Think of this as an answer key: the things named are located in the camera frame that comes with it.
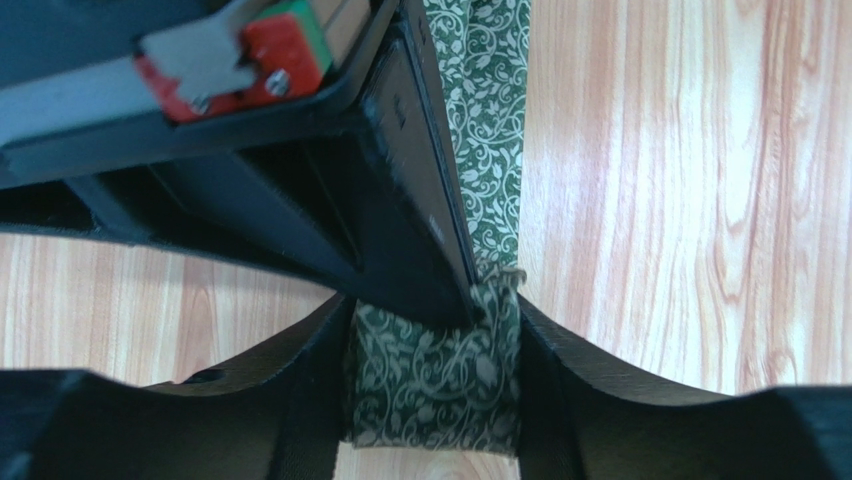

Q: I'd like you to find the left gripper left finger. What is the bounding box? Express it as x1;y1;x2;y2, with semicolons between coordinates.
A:
1;295;354;479

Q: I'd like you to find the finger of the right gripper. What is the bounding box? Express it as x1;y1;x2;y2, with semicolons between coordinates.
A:
402;1;478;280

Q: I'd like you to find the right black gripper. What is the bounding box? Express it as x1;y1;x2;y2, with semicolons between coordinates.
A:
1;1;474;328

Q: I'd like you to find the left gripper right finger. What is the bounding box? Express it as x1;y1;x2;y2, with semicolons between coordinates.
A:
518;300;851;479

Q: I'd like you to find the green floral patterned tie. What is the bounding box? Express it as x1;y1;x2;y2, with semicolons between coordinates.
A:
345;1;531;456

